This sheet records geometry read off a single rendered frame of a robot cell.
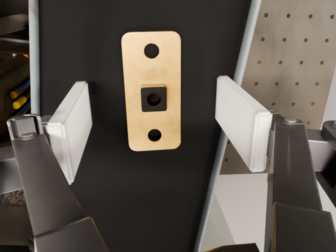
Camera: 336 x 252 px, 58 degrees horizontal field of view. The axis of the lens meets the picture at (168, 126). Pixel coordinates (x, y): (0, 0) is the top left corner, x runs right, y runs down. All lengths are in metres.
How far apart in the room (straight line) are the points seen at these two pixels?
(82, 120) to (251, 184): 0.66
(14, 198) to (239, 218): 0.47
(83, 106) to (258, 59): 0.59
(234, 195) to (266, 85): 0.27
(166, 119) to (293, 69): 0.58
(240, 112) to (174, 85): 0.07
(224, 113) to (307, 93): 0.63
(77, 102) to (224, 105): 0.08
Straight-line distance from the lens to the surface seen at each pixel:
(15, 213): 0.38
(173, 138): 0.22
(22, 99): 0.38
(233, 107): 0.17
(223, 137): 0.23
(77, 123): 0.16
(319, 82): 0.81
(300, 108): 0.81
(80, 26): 0.21
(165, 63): 0.20
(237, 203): 0.72
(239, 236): 0.64
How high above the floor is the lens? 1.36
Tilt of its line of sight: 66 degrees down
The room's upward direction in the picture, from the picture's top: 165 degrees clockwise
